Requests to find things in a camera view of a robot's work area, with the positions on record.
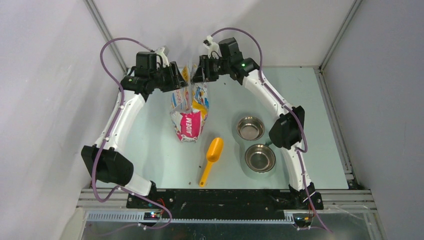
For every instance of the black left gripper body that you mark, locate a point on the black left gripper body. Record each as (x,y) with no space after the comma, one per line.
(161,71)

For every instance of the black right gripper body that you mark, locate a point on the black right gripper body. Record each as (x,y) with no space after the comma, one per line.
(220,66)

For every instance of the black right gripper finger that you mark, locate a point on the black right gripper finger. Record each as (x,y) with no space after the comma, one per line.
(211,76)
(199,73)

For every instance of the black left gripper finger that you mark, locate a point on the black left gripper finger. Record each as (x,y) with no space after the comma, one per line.
(172,85)
(177,78)

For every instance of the colourful pet food bag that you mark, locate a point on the colourful pet food bag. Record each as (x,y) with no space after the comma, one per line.
(189,107)

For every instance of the yellow plastic scoop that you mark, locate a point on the yellow plastic scoop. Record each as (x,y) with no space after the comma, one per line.
(213,154)

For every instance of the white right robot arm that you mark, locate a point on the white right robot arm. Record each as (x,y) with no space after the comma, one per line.
(287,132)

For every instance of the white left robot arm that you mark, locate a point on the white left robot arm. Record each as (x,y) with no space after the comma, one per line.
(104,159)

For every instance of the far steel bowl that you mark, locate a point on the far steel bowl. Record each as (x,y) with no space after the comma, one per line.
(250,128)

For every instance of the steel bowl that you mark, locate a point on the steel bowl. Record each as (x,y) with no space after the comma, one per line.
(260,158)
(250,128)

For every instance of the near steel bowl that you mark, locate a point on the near steel bowl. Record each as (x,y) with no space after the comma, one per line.
(260,158)

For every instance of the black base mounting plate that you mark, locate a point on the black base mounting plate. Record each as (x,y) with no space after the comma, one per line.
(229,204)

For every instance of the left circuit board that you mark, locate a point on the left circuit board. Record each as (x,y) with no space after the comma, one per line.
(152,216)

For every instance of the circuit board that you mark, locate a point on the circuit board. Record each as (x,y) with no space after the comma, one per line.
(303,222)
(152,216)

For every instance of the right circuit board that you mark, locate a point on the right circuit board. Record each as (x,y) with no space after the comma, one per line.
(303,222)

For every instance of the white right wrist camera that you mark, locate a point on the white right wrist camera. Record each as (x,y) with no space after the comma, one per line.
(210,45)

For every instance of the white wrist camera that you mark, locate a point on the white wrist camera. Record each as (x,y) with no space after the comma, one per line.
(210,45)
(162,54)

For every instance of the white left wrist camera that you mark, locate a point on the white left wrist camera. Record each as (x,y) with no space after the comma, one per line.
(162,54)

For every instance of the aluminium frame rail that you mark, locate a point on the aluminium frame rail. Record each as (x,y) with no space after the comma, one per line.
(119,206)

